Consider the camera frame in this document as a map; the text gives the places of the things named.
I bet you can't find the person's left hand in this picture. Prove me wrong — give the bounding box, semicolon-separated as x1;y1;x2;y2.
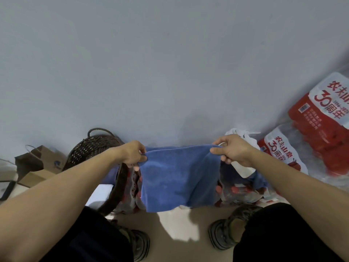
119;141;149;172

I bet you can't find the person's right hand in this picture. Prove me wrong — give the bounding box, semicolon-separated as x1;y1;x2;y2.
210;134;256;168

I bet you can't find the cream towel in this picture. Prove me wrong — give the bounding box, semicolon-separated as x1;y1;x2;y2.
225;128;261;179

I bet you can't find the dark grey towel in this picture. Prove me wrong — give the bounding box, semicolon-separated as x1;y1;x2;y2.
221;162;256;188

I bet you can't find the dark blue towel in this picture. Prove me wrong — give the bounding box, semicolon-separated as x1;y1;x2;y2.
103;166;121;186

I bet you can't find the light blue towel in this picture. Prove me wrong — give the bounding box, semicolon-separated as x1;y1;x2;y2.
250;170;270;189
137;144;223;213

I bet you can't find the dark brown wicker basket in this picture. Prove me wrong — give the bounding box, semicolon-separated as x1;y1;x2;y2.
62;128;130;217

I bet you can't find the white towel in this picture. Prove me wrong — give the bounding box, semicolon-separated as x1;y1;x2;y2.
86;184;115;210

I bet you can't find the person's left forearm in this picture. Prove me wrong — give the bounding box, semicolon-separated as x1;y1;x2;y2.
0;147;129;262

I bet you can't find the person's right forearm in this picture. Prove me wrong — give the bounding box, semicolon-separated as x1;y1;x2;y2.
247;150;349;262

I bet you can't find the person's right grey shoe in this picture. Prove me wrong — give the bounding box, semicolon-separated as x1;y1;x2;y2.
208;204;264;251

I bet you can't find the person's grey shoe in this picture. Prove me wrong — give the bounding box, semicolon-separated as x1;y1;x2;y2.
208;204;264;251
109;219;151;262

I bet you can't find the person's left grey shoe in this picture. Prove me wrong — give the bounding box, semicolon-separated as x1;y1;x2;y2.
109;219;151;262

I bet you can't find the brown paper bag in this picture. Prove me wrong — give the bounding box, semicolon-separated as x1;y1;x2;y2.
0;145;68;188

